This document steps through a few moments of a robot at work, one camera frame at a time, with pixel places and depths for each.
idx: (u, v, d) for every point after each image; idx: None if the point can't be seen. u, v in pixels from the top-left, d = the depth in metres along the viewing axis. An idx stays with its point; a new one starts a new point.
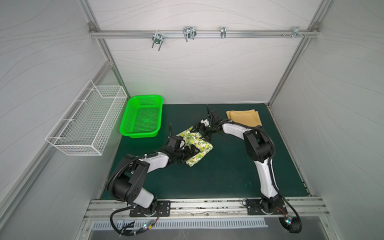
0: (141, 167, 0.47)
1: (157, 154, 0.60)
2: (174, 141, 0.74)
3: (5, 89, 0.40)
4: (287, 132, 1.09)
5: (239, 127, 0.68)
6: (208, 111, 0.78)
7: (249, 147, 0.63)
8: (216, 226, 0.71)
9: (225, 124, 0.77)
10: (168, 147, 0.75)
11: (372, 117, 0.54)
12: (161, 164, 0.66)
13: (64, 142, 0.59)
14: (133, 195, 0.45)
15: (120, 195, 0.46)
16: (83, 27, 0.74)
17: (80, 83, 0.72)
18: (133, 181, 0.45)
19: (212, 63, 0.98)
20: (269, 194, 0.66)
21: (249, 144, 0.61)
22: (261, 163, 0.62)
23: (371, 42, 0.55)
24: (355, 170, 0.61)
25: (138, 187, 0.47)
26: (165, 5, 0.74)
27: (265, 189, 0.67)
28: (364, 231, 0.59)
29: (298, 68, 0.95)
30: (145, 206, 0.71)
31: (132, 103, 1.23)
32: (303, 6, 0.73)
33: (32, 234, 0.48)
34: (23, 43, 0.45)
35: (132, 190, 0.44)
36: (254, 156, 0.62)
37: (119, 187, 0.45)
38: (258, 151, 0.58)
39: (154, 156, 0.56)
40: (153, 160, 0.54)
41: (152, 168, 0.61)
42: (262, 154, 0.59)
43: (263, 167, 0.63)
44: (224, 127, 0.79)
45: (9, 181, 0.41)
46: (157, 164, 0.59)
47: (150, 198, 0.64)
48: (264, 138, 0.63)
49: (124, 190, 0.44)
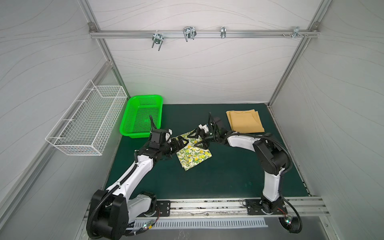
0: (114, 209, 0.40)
1: (136, 168, 0.51)
2: (158, 135, 0.65)
3: (5, 89, 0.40)
4: (287, 132, 1.09)
5: (247, 138, 0.62)
6: (212, 120, 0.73)
7: (262, 158, 0.55)
8: (216, 226, 0.71)
9: (230, 137, 0.72)
10: (152, 143, 0.66)
11: (372, 117, 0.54)
12: (145, 172, 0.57)
13: (64, 142, 0.59)
14: (120, 230, 0.42)
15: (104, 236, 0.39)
16: (83, 27, 0.74)
17: (80, 83, 0.72)
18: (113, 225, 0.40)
19: (212, 63, 0.98)
20: (273, 198, 0.64)
21: (262, 155, 0.55)
22: (275, 176, 0.57)
23: (371, 42, 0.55)
24: (356, 170, 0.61)
25: (125, 219, 0.43)
26: (165, 5, 0.74)
27: (269, 193, 0.65)
28: (364, 231, 0.59)
29: (298, 68, 0.94)
30: (144, 209, 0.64)
31: (132, 103, 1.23)
32: (304, 6, 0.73)
33: (32, 234, 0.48)
34: (23, 43, 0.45)
35: (117, 229, 0.40)
36: (270, 168, 0.54)
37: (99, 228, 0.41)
38: (274, 162, 0.51)
39: (132, 175, 0.48)
40: (130, 181, 0.46)
41: (135, 184, 0.49)
42: (279, 164, 0.51)
43: (275, 178, 0.57)
44: (230, 141, 0.73)
45: (9, 181, 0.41)
46: (139, 177, 0.51)
47: (147, 201, 0.63)
48: (276, 147, 0.56)
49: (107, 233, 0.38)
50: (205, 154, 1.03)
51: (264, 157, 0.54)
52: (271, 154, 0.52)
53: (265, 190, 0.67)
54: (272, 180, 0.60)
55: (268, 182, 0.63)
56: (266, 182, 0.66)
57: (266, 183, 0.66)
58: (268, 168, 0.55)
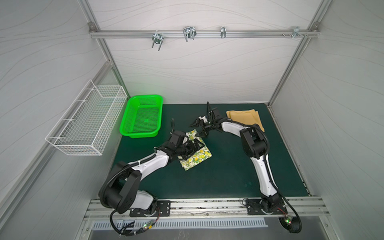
0: (132, 177, 0.44)
1: (156, 156, 0.57)
2: (176, 138, 0.69)
3: (5, 89, 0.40)
4: (287, 132, 1.09)
5: (237, 125, 0.71)
6: (210, 109, 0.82)
7: (245, 144, 0.66)
8: (216, 226, 0.71)
9: (223, 123, 0.82)
10: (170, 143, 0.71)
11: (372, 117, 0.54)
12: (158, 165, 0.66)
13: (64, 142, 0.59)
14: (125, 205, 0.44)
15: (112, 205, 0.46)
16: (83, 27, 0.74)
17: (80, 83, 0.72)
18: (124, 193, 0.43)
19: (212, 63, 0.98)
20: (268, 192, 0.66)
21: (245, 141, 0.66)
22: (258, 161, 0.65)
23: (371, 42, 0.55)
24: (355, 170, 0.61)
25: (131, 196, 0.45)
26: (165, 4, 0.73)
27: (263, 187, 0.69)
28: (364, 231, 0.59)
29: (298, 68, 0.94)
30: (144, 207, 0.71)
31: (132, 103, 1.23)
32: (304, 5, 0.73)
33: (32, 234, 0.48)
34: (23, 43, 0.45)
35: (125, 200, 0.43)
36: (251, 153, 0.65)
37: (109, 196, 0.44)
38: (253, 148, 0.62)
39: (149, 161, 0.52)
40: (147, 165, 0.50)
41: (149, 170, 0.53)
42: (258, 151, 0.62)
43: (260, 164, 0.65)
44: (223, 126, 0.83)
45: (9, 181, 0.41)
46: (154, 166, 0.56)
47: (149, 200, 0.64)
48: (259, 136, 0.66)
49: (116, 202, 0.43)
50: (205, 153, 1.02)
51: (246, 143, 0.65)
52: (252, 141, 0.62)
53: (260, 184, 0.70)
54: (261, 169, 0.66)
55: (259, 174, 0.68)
56: (258, 176, 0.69)
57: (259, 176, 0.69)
58: (249, 153, 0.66)
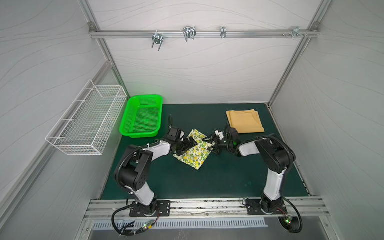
0: (145, 156, 0.49)
1: (160, 142, 0.62)
2: (175, 130, 0.77)
3: (5, 89, 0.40)
4: (287, 132, 1.09)
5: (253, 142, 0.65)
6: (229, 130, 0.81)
7: (266, 155, 0.56)
8: (216, 226, 0.71)
9: (240, 146, 0.76)
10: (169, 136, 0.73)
11: (372, 117, 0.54)
12: (164, 152, 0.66)
13: (64, 142, 0.59)
14: (141, 182, 0.48)
15: (128, 184, 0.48)
16: (83, 27, 0.74)
17: (80, 83, 0.72)
18: (140, 170, 0.47)
19: (212, 63, 0.98)
20: (274, 197, 0.64)
21: (264, 152, 0.56)
22: (277, 174, 0.57)
23: (371, 42, 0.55)
24: (356, 171, 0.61)
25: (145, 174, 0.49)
26: (165, 5, 0.74)
27: (270, 192, 0.65)
28: (364, 231, 0.59)
29: (298, 68, 0.94)
30: (145, 204, 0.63)
31: (132, 103, 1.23)
32: (304, 5, 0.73)
33: (32, 234, 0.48)
34: (23, 43, 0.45)
35: (140, 177, 0.47)
36: (273, 166, 0.55)
37: (125, 176, 0.47)
38: (276, 158, 0.52)
39: (157, 145, 0.58)
40: (155, 148, 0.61)
41: (156, 156, 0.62)
42: (281, 161, 0.51)
43: (278, 176, 0.57)
44: (241, 150, 0.76)
45: (9, 180, 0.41)
46: (160, 152, 0.61)
47: (151, 196, 0.65)
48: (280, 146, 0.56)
49: (133, 179, 0.47)
50: (195, 162, 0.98)
51: (266, 154, 0.56)
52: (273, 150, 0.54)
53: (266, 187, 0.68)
54: (274, 178, 0.60)
55: (271, 182, 0.63)
56: (269, 181, 0.64)
57: (268, 181, 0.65)
58: (271, 166, 0.56)
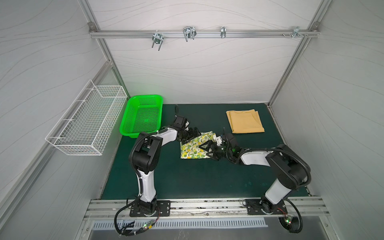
0: (155, 141, 0.54)
1: (167, 128, 0.66)
2: (181, 119, 0.82)
3: (5, 89, 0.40)
4: (287, 132, 1.09)
5: (260, 151, 0.59)
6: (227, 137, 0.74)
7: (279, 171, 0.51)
8: (216, 226, 0.71)
9: (243, 155, 0.69)
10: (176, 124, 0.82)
11: (372, 117, 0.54)
12: (172, 138, 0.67)
13: (64, 142, 0.59)
14: (154, 165, 0.54)
15: (142, 167, 0.56)
16: (83, 27, 0.74)
17: (80, 83, 0.72)
18: (152, 153, 0.53)
19: (212, 63, 0.98)
20: (276, 201, 0.63)
21: (278, 168, 0.50)
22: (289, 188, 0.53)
23: (371, 42, 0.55)
24: (356, 171, 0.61)
25: (157, 157, 0.55)
26: (165, 5, 0.74)
27: (273, 197, 0.64)
28: (364, 231, 0.59)
29: (298, 68, 0.94)
30: (149, 197, 0.64)
31: (132, 103, 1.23)
32: (304, 5, 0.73)
33: (32, 234, 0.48)
34: (23, 43, 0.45)
35: (153, 160, 0.52)
36: (290, 183, 0.49)
37: (139, 159, 0.53)
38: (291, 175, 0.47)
39: (165, 131, 0.62)
40: (164, 135, 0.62)
41: (164, 142, 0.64)
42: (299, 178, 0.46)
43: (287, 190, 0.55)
44: (243, 159, 0.70)
45: (9, 180, 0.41)
46: (167, 139, 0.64)
47: (154, 192, 0.66)
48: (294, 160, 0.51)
49: (145, 162, 0.52)
50: (187, 151, 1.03)
51: (281, 171, 0.50)
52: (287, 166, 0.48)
53: (269, 193, 0.65)
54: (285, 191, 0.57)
55: (277, 190, 0.60)
56: (272, 187, 0.63)
57: (273, 189, 0.62)
58: (287, 183, 0.50)
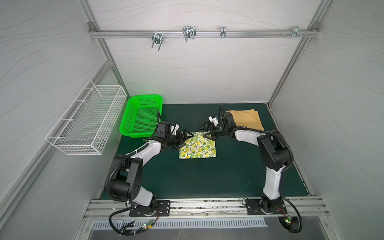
0: (134, 164, 0.46)
1: (148, 144, 0.58)
2: (163, 126, 0.73)
3: (5, 89, 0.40)
4: (287, 132, 1.09)
5: (253, 132, 0.63)
6: (223, 113, 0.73)
7: (264, 153, 0.57)
8: (216, 226, 0.71)
9: (238, 131, 0.73)
10: (159, 133, 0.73)
11: (372, 117, 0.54)
12: (155, 152, 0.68)
13: (64, 142, 0.59)
14: (135, 191, 0.45)
15: (122, 196, 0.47)
16: (83, 27, 0.74)
17: (80, 83, 0.72)
18: (131, 181, 0.45)
19: (212, 63, 0.98)
20: (273, 197, 0.65)
21: (265, 149, 0.56)
22: (275, 172, 0.57)
23: (371, 42, 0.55)
24: (356, 170, 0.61)
25: (137, 183, 0.46)
26: (165, 5, 0.74)
27: (269, 191, 0.66)
28: (364, 231, 0.59)
29: (298, 68, 0.94)
30: (145, 205, 0.70)
31: (132, 103, 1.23)
32: (304, 5, 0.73)
33: (32, 234, 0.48)
34: (23, 43, 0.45)
35: (133, 187, 0.44)
36: (271, 164, 0.56)
37: (118, 187, 0.45)
38: (276, 159, 0.52)
39: (145, 148, 0.55)
40: (145, 152, 0.52)
41: (147, 158, 0.55)
42: (281, 162, 0.53)
43: (276, 174, 0.58)
44: (237, 135, 0.75)
45: (9, 181, 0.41)
46: (150, 155, 0.57)
47: (150, 196, 0.64)
48: (281, 144, 0.57)
49: (125, 189, 0.45)
50: (187, 151, 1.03)
51: (266, 152, 0.56)
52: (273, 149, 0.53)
53: (266, 188, 0.68)
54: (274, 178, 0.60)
55: (269, 180, 0.64)
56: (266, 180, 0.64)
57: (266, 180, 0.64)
58: (269, 164, 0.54)
